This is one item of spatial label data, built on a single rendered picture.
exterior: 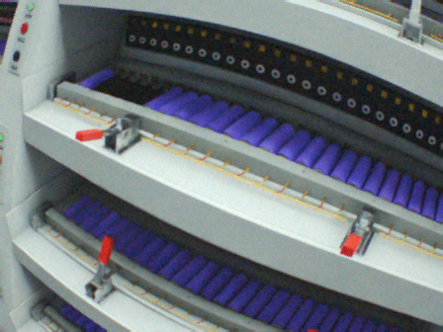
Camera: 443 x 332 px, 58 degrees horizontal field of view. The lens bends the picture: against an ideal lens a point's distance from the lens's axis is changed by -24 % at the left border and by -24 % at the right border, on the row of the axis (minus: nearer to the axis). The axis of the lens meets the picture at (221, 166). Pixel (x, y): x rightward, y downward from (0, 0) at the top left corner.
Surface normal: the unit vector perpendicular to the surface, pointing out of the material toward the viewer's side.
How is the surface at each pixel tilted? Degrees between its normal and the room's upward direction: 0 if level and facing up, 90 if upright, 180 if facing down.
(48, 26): 90
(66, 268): 19
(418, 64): 110
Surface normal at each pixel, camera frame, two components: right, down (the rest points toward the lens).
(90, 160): -0.50, 0.43
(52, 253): 0.11, -0.84
